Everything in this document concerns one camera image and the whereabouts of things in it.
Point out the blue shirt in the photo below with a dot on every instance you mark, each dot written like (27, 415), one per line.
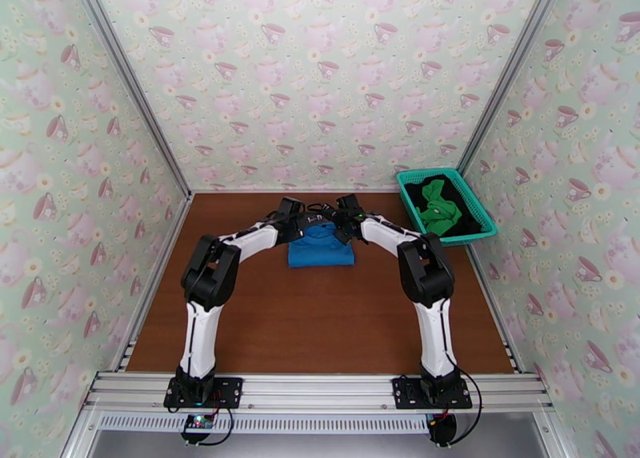
(320, 254)

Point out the green shirt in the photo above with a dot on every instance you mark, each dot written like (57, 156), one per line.
(440, 214)

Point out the black garment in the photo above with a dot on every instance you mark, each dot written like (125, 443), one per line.
(470, 219)

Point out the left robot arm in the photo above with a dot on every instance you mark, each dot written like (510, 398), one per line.
(200, 331)

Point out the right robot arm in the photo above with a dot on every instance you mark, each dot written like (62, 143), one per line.
(435, 331)

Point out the teal plastic laundry basket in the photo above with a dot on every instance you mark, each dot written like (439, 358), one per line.
(487, 232)

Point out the green circuit board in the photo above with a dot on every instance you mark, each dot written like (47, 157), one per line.
(197, 423)

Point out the black round power module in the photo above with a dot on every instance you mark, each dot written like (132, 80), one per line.
(445, 429)

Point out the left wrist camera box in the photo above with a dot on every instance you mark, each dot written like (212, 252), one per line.
(291, 207)

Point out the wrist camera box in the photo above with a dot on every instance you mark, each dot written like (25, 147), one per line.
(346, 203)
(291, 207)

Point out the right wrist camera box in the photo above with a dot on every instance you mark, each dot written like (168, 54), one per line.
(346, 203)

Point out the aluminium table back rail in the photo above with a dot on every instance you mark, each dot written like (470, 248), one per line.
(240, 190)

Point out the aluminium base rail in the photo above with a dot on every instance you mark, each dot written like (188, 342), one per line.
(320, 391)

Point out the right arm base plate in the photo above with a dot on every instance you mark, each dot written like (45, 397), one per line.
(405, 394)

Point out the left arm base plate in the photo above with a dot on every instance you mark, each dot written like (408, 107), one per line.
(227, 391)

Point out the aluminium corner post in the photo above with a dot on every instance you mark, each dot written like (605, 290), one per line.
(132, 79)
(510, 72)

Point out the aluminium frame leg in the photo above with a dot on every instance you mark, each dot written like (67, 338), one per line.
(75, 441)
(557, 436)

